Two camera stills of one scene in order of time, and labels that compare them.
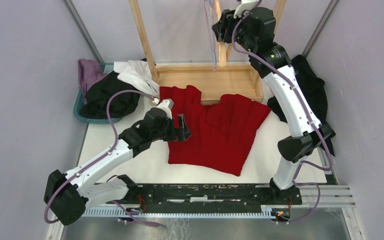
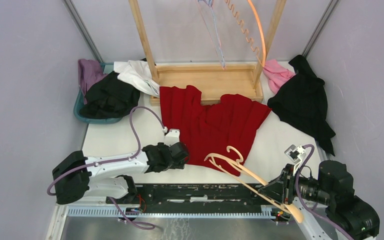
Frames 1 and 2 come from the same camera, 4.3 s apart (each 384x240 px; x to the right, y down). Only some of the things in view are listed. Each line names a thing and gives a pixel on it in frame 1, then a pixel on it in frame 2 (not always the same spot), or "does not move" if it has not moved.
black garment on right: (312, 87) does not move
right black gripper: (219, 29) → (283, 188)
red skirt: (223, 134) does not move
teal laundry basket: (107, 68) does not move
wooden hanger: (223, 59) → (233, 157)
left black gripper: (180, 134) → (179, 164)
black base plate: (208, 198) does not move
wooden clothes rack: (213, 81) does not move
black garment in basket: (122, 105) does not move
